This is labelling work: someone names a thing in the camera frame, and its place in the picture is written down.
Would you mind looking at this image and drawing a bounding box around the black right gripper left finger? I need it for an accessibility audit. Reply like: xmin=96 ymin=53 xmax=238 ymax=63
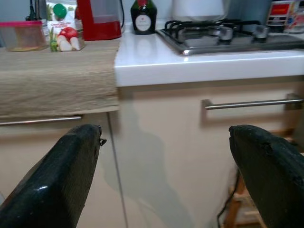
xmin=0 ymin=123 xmax=107 ymax=228

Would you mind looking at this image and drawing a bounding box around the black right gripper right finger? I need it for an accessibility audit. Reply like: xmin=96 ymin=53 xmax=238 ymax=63
xmin=228 ymin=124 xmax=304 ymax=228

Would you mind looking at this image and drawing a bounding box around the wooden lattice rack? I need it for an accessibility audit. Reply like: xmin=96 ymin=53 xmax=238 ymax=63
xmin=224 ymin=128 xmax=304 ymax=228

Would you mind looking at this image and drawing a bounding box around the beige woven table runner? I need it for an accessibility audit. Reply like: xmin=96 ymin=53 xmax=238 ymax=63
xmin=0 ymin=38 xmax=121 ymax=118

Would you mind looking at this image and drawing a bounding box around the beige kitchen cabinet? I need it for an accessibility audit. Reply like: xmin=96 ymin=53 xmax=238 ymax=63
xmin=0 ymin=76 xmax=304 ymax=228

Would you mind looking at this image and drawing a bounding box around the pink lidded plastic container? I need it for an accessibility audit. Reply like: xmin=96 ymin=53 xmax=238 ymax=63
xmin=0 ymin=20 xmax=48 ymax=52

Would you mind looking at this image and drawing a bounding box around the steel gas hob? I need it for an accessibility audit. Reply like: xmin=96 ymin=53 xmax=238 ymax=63
xmin=156 ymin=19 xmax=304 ymax=57

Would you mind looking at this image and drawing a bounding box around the red electric kettle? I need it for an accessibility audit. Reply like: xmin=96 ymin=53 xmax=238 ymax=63
xmin=76 ymin=0 xmax=123 ymax=41

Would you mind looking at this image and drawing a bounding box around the printed tin canister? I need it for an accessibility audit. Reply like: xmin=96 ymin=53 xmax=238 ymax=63
xmin=266 ymin=0 xmax=304 ymax=34

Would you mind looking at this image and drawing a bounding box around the dark glass bottle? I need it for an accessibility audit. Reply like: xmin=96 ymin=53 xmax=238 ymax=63
xmin=130 ymin=0 xmax=158 ymax=36

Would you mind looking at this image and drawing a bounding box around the white pot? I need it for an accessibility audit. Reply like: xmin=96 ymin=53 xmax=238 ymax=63
xmin=171 ymin=0 xmax=226 ymax=22

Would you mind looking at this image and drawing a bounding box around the black power cable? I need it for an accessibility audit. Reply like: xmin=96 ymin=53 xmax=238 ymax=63
xmin=217 ymin=170 xmax=240 ymax=228

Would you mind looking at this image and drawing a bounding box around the steel bar cabinet handle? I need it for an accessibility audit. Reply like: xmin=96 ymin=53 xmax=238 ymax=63
xmin=201 ymin=93 xmax=304 ymax=111
xmin=0 ymin=115 xmax=83 ymax=126

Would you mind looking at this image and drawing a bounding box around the black kettle cord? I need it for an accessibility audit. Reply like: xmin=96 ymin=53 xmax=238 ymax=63
xmin=120 ymin=0 xmax=126 ymax=28

